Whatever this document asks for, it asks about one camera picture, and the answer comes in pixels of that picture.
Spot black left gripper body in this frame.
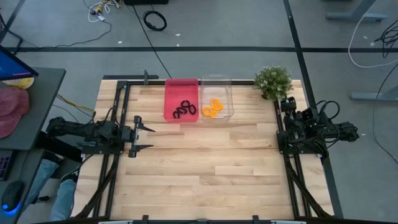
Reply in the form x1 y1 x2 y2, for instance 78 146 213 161
119 114 142 159

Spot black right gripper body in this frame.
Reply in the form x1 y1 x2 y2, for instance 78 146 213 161
280 96 304 142

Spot pink plastic bin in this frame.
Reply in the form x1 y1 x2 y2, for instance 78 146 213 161
163 77 200 123

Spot potted plant with black pot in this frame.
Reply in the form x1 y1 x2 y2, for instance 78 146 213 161
254 64 293 101

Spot person's shoe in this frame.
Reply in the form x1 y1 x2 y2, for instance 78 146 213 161
60 167 80 184

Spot clear plastic bin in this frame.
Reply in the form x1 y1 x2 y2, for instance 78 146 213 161
200 73 234 123

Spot grey desk foot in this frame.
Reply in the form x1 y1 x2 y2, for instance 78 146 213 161
325 0 389 23
350 83 398 102

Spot person's leg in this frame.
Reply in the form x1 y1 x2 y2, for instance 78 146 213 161
23 157 60 212
51 179 77 222

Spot dark grey desk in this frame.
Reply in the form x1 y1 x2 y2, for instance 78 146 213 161
0 67 67 224

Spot yellow round object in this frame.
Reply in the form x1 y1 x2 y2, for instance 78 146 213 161
1 77 35 90

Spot pink cap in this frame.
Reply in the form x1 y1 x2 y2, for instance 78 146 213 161
0 86 30 139

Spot black keyboard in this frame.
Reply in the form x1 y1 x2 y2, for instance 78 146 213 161
0 154 13 182

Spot black computer mouse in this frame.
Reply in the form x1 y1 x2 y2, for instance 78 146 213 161
1 180 25 214

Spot computer monitor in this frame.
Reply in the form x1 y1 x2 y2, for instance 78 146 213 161
0 45 40 82

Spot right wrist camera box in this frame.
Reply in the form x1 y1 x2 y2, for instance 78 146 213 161
300 107 316 123

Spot black aluminium rig frame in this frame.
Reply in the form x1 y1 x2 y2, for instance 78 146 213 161
71 70 345 224

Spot yellow cable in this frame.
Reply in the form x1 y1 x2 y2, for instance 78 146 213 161
55 93 96 114

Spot long black floor cable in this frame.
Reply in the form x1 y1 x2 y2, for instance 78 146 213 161
132 4 173 79

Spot white floor cable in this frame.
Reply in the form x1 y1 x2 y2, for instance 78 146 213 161
347 12 398 69

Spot coiled black cable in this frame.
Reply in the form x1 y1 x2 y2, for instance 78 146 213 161
142 10 168 32

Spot white cable bundle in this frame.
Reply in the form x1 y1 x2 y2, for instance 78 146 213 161
82 0 121 24

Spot tangled black cables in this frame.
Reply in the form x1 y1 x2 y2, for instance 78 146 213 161
374 18 398 58

